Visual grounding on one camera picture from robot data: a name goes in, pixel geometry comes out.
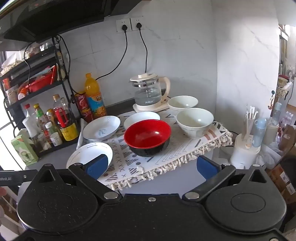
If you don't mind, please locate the patterned fringed table cloth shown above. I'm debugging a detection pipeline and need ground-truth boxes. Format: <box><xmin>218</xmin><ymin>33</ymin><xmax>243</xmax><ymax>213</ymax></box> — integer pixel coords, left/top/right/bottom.
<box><xmin>76</xmin><ymin>109</ymin><xmax>233</xmax><ymax>191</ymax></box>

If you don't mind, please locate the white patterned bowl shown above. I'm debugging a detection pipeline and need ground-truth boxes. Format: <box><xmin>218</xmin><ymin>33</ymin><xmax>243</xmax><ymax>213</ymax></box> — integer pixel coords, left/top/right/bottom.
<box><xmin>176</xmin><ymin>108</ymin><xmax>214</xmax><ymax>139</ymax></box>

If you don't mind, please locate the white blue-rimmed plate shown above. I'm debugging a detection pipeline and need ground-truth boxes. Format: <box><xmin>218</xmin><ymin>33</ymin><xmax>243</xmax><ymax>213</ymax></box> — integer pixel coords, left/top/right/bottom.
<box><xmin>83</xmin><ymin>115</ymin><xmax>121</xmax><ymax>141</ymax></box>
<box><xmin>66</xmin><ymin>142</ymin><xmax>113</xmax><ymax>169</ymax></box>
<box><xmin>124</xmin><ymin>111</ymin><xmax>161</xmax><ymax>130</ymax></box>

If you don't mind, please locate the yellow label oil bottle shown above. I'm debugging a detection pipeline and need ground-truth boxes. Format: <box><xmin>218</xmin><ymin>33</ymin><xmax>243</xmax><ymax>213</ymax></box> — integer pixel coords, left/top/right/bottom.
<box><xmin>53</xmin><ymin>94</ymin><xmax>79</xmax><ymax>141</ymax></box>

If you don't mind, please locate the white wall socket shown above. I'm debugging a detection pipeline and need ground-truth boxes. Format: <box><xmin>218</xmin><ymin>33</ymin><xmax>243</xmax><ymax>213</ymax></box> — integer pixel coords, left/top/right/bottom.
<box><xmin>130</xmin><ymin>17</ymin><xmax>146</xmax><ymax>31</ymax></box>
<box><xmin>116</xmin><ymin>19</ymin><xmax>132</xmax><ymax>33</ymax></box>

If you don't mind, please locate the black metal rack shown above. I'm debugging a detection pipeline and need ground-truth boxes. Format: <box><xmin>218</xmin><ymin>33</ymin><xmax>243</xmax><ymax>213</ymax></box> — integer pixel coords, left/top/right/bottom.
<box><xmin>0</xmin><ymin>35</ymin><xmax>80</xmax><ymax>161</ymax></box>

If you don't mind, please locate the green label sauce bottle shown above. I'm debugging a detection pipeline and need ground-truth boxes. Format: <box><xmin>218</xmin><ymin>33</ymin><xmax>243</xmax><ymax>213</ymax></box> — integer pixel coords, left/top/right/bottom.
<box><xmin>33</xmin><ymin>103</ymin><xmax>50</xmax><ymax>137</ymax></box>

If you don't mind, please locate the pale blue bottle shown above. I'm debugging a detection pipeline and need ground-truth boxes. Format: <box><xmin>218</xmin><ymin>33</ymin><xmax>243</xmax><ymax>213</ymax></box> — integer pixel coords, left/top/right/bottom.
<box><xmin>252</xmin><ymin>118</ymin><xmax>267</xmax><ymax>148</ymax></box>

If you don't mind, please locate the small white jar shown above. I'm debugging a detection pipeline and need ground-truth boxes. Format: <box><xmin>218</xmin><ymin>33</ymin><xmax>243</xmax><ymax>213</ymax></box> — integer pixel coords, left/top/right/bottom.
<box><xmin>50</xmin><ymin>132</ymin><xmax>63</xmax><ymax>147</ymax></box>

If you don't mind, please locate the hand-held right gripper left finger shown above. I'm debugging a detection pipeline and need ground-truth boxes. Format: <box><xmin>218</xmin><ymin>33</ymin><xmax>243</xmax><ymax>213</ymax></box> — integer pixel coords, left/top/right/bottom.
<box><xmin>31</xmin><ymin>153</ymin><xmax>123</xmax><ymax>205</ymax></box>

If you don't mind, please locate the glass electric kettle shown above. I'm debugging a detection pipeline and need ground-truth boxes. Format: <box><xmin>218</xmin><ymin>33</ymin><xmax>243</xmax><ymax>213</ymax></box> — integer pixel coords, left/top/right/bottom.
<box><xmin>129</xmin><ymin>72</ymin><xmax>171</xmax><ymax>106</ymax></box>

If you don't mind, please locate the bundle of white straws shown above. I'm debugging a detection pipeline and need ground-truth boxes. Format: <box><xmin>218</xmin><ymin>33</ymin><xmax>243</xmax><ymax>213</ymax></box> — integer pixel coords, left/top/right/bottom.
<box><xmin>245</xmin><ymin>105</ymin><xmax>259</xmax><ymax>141</ymax></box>

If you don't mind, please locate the plain white bowl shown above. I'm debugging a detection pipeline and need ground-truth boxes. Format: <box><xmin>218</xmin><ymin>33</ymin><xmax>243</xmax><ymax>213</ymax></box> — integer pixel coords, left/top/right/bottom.
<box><xmin>167</xmin><ymin>95</ymin><xmax>199</xmax><ymax>112</ymax></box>

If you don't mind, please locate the red cola can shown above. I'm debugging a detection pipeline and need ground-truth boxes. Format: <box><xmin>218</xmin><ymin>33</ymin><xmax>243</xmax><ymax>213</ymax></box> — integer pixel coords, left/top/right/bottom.
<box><xmin>74</xmin><ymin>92</ymin><xmax>89</xmax><ymax>112</ymax></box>
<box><xmin>80</xmin><ymin>108</ymin><xmax>94</xmax><ymax>123</ymax></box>

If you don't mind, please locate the red cap clear bottle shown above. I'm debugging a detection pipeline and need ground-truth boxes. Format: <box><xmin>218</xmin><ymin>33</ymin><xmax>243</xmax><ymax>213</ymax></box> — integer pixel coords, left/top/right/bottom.
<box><xmin>22</xmin><ymin>104</ymin><xmax>39</xmax><ymax>139</ymax></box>

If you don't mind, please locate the black range hood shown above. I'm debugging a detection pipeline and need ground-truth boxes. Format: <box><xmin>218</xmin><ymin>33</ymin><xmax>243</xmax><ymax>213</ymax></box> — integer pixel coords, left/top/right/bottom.
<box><xmin>0</xmin><ymin>0</ymin><xmax>141</xmax><ymax>44</ymax></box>

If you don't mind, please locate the green carton box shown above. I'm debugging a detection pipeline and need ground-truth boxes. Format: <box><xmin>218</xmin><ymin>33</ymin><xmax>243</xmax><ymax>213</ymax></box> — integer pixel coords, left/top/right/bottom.
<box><xmin>11</xmin><ymin>134</ymin><xmax>39</xmax><ymax>166</ymax></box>

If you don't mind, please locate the orange juice bottle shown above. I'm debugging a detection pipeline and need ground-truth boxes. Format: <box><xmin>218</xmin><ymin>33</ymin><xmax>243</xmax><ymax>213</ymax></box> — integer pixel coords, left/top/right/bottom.
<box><xmin>84</xmin><ymin>73</ymin><xmax>107</xmax><ymax>121</ymax></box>

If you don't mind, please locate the red and black bowl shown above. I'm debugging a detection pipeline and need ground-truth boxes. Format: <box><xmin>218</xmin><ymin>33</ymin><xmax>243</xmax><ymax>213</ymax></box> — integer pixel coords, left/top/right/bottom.
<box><xmin>124</xmin><ymin>119</ymin><xmax>171</xmax><ymax>157</ymax></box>

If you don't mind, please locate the white cylindrical container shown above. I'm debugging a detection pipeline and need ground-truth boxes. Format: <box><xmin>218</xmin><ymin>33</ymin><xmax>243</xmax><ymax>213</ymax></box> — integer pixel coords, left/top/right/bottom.
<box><xmin>230</xmin><ymin>133</ymin><xmax>261</xmax><ymax>170</ymax></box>

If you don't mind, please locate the red snack packet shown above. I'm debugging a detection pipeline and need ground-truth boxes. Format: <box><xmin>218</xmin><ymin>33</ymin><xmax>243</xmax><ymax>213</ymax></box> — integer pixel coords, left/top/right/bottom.
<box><xmin>18</xmin><ymin>70</ymin><xmax>58</xmax><ymax>93</ymax></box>

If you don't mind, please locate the cardboard box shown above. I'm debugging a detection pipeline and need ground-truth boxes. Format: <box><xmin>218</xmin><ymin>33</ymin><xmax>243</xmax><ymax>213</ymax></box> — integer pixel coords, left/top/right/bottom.
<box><xmin>266</xmin><ymin>158</ymin><xmax>296</xmax><ymax>205</ymax></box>

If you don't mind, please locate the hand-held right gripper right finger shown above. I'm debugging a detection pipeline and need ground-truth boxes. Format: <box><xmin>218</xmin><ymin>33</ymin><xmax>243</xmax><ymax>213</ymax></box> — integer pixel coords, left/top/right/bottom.
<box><xmin>182</xmin><ymin>155</ymin><xmax>269</xmax><ymax>204</ymax></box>

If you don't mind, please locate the black power cable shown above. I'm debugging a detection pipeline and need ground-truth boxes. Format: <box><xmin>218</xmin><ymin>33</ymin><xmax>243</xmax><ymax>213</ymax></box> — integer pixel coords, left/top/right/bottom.
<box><xmin>136</xmin><ymin>22</ymin><xmax>148</xmax><ymax>74</ymax></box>
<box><xmin>94</xmin><ymin>24</ymin><xmax>129</xmax><ymax>80</ymax></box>

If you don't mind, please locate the cream kettle base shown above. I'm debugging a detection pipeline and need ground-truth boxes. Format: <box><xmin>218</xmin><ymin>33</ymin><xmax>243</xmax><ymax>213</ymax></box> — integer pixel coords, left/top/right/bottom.
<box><xmin>132</xmin><ymin>101</ymin><xmax>171</xmax><ymax>113</ymax></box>

